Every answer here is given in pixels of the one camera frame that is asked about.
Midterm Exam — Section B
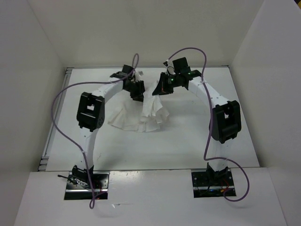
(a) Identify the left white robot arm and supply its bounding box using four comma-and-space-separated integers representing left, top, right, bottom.
71, 65, 145, 188

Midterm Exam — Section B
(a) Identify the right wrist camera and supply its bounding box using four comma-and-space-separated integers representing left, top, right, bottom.
163, 60, 174, 75

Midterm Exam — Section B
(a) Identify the white pleated skirt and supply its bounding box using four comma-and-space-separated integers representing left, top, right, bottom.
108, 81, 169, 132

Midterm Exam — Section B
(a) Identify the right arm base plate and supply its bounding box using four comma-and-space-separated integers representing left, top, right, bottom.
191, 169, 236, 198

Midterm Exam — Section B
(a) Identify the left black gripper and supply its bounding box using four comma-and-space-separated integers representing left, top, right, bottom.
124, 80, 149, 103

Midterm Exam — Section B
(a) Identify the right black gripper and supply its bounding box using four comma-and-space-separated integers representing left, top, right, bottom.
152, 72, 180, 96

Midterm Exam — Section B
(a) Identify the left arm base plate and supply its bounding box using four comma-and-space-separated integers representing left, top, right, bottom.
64, 171, 110, 200

